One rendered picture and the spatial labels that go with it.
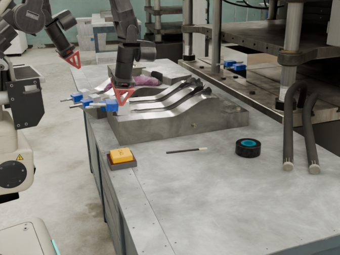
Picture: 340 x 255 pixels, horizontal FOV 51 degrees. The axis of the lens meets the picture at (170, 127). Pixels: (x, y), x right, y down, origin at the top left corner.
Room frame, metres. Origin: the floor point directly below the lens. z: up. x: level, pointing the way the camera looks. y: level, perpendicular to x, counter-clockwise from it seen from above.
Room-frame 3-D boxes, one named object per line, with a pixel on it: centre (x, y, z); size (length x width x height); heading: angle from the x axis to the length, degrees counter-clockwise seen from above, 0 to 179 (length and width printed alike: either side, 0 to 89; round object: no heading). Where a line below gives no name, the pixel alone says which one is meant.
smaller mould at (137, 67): (2.07, 0.25, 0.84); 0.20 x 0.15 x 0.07; 108
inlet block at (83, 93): (1.51, 0.42, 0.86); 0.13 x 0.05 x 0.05; 125
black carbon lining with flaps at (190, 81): (1.32, -0.01, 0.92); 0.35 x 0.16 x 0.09; 108
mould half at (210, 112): (1.31, -0.02, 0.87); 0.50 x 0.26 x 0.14; 108
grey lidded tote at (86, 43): (7.81, 1.63, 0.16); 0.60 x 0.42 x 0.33; 97
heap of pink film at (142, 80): (1.62, 0.17, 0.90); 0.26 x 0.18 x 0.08; 125
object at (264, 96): (2.15, -0.67, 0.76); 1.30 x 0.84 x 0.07; 18
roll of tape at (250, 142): (1.04, -0.25, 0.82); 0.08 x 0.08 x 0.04
